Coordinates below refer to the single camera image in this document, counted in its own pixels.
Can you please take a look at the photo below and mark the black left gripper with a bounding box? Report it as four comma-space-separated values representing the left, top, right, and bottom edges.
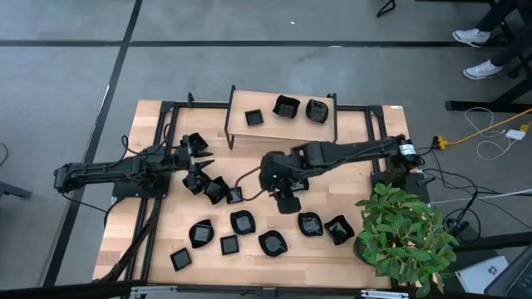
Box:
176, 135, 216, 184

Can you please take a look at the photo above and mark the black square mini plate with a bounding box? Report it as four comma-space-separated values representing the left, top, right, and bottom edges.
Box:
244, 108, 265, 127
169, 248, 193, 272
188, 132, 209, 153
219, 234, 240, 256
225, 186, 244, 205

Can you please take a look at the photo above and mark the black wavy-cornered mini plate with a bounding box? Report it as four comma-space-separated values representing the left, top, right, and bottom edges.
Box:
202, 175, 230, 206
323, 213, 356, 247
182, 168, 210, 195
272, 94, 302, 120
290, 177, 312, 194

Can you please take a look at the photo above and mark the black rounded mini plate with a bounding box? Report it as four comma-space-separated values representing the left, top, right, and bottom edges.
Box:
229, 209, 257, 236
297, 211, 325, 238
305, 99, 330, 125

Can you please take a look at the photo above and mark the black leaf-shaped mini plate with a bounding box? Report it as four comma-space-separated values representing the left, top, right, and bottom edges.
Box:
258, 229, 289, 258
188, 218, 215, 250

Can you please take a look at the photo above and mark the wooden shelf with black legs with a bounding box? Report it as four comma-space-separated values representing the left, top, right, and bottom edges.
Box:
223, 85, 338, 159

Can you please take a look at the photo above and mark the green leafy potted plant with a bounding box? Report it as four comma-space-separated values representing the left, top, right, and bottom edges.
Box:
352, 181, 461, 299

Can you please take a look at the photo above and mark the black rig beam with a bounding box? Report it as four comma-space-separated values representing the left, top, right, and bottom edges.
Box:
0, 280, 532, 299

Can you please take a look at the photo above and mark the dark chair base leg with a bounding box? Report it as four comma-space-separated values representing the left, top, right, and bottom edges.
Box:
0, 179, 33, 201

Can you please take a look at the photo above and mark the white box with logo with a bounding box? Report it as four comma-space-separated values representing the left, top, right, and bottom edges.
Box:
454, 255, 510, 295

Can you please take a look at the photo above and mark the black furniture foot bar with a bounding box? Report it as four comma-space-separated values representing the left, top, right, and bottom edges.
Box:
451, 230, 532, 255

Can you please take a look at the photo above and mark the person's foot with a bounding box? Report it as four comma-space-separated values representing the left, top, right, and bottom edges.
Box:
451, 27, 492, 48
462, 58, 504, 81

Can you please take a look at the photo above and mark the dark grey laptop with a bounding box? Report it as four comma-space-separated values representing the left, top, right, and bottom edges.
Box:
484, 244, 532, 299

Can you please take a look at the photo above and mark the person's leg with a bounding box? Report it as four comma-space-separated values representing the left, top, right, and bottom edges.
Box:
475, 0, 519, 34
490, 24, 532, 67

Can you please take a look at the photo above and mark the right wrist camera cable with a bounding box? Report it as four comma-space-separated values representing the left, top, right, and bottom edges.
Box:
234, 164, 275, 203

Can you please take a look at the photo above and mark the black metal table frame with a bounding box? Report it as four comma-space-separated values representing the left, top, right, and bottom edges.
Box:
99, 91, 390, 286

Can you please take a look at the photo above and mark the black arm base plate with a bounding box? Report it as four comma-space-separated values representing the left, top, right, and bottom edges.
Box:
369, 169, 431, 204
111, 172, 171, 199

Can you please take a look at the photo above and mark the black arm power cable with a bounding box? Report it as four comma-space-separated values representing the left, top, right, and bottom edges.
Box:
61, 191, 126, 228

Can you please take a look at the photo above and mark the silver metal bracket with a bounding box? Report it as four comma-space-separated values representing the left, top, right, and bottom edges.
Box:
360, 289, 411, 299
129, 285, 180, 299

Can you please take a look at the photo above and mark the yellow extension cord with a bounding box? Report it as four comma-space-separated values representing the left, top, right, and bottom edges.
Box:
435, 106, 532, 151

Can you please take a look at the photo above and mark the black coiled cable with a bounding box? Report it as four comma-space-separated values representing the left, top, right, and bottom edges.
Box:
441, 206, 483, 246

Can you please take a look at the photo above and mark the thin white cable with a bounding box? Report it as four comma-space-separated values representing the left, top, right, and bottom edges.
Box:
463, 106, 513, 162

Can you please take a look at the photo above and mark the grey cable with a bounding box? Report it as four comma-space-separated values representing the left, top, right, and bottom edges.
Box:
430, 189, 532, 205

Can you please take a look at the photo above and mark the black desk frame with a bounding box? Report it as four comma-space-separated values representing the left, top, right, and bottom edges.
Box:
445, 0, 532, 114

